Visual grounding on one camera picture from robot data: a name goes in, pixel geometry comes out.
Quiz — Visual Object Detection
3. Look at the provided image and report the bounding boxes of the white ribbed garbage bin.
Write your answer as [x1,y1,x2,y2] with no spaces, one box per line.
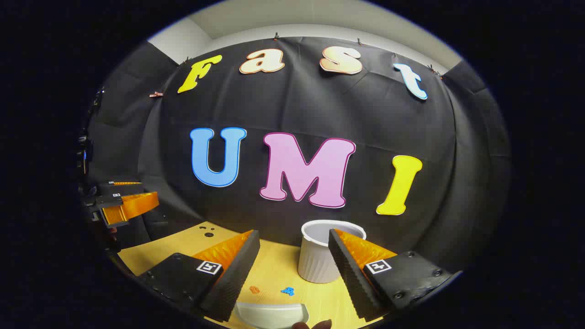
[298,220,367,284]

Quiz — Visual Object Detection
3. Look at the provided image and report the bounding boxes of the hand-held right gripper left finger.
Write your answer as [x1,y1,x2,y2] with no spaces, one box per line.
[136,229,261,323]

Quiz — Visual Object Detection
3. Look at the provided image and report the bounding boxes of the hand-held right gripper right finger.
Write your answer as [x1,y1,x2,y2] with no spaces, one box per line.
[328,228,463,321]

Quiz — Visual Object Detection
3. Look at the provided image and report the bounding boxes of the black backdrop cloth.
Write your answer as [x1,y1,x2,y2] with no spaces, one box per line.
[85,37,511,275]

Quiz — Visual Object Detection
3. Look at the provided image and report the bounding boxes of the wooden desktop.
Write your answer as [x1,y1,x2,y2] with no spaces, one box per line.
[117,222,389,329]

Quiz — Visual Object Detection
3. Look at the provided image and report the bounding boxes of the white dustpan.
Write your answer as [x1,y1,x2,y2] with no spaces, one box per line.
[234,302,309,329]

